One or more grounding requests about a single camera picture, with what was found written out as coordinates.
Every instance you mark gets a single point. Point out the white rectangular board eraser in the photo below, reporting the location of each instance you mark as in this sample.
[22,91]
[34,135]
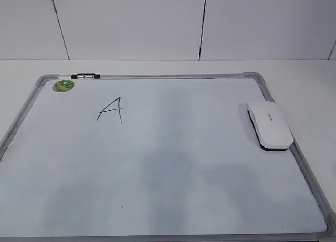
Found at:
[271,128]

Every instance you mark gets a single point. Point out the round green sticker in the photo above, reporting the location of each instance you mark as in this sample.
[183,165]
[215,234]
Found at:
[63,86]

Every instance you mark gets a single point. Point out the white board with grey frame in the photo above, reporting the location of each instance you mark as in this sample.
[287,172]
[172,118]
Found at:
[153,158]

